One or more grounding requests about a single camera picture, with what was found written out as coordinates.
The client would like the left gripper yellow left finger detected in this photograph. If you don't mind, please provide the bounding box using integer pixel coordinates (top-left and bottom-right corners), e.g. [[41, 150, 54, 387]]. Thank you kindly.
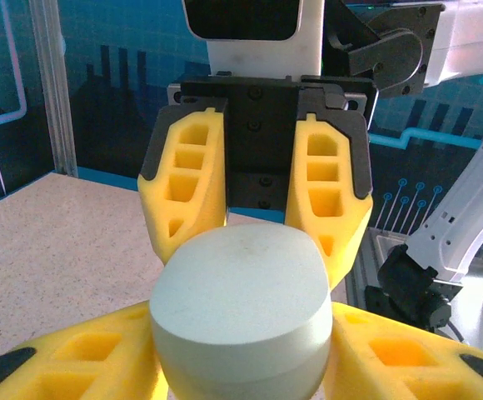
[[0, 300, 170, 400]]

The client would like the aluminium frame post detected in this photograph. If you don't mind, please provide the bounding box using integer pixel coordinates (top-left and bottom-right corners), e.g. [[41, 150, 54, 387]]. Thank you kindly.
[[27, 0, 79, 179]]

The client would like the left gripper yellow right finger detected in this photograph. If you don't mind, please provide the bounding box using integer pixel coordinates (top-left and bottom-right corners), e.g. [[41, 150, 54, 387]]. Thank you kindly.
[[323, 302, 483, 400]]

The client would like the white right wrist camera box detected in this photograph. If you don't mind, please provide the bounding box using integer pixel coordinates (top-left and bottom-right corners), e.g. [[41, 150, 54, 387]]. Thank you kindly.
[[182, 0, 325, 80]]

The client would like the pale mint earbud charging case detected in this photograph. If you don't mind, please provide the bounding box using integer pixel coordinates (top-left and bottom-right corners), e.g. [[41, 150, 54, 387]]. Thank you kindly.
[[149, 222, 334, 400]]

